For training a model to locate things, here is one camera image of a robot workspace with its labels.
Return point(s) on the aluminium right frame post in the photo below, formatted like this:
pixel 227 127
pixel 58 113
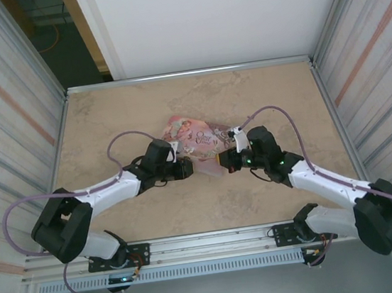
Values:
pixel 340 11

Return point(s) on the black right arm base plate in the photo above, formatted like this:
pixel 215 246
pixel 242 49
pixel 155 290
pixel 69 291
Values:
pixel 281 232

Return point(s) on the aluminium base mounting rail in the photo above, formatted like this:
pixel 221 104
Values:
pixel 211 244

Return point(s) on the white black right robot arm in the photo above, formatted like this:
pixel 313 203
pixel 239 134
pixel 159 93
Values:
pixel 329 180

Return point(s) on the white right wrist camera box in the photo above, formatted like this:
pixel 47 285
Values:
pixel 241 141

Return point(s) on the aluminium right table side rail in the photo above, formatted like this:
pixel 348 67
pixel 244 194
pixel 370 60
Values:
pixel 318 81

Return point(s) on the aluminium table side rail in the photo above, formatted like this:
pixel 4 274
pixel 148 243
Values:
pixel 62 109
pixel 318 81

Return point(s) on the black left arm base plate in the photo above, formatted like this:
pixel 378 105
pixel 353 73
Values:
pixel 140 249

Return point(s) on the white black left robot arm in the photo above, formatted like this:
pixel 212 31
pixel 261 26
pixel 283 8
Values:
pixel 108 189

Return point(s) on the aluminium left table side rail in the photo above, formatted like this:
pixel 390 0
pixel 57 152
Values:
pixel 62 109

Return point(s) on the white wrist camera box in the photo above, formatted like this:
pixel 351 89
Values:
pixel 175 152
pixel 241 141

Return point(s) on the aluminium table end rail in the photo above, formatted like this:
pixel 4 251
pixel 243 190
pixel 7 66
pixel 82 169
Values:
pixel 190 74

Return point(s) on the aluminium left frame post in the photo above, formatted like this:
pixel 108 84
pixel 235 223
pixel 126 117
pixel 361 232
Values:
pixel 41 65

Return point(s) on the aluminium frame post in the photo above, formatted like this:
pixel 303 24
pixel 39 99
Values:
pixel 340 11
pixel 41 65

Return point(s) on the pink illustrated tin box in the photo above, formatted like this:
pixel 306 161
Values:
pixel 199 142

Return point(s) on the wooden door frame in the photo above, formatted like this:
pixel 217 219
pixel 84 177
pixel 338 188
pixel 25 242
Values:
pixel 87 34

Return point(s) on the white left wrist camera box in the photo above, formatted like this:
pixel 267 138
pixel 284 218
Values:
pixel 175 152

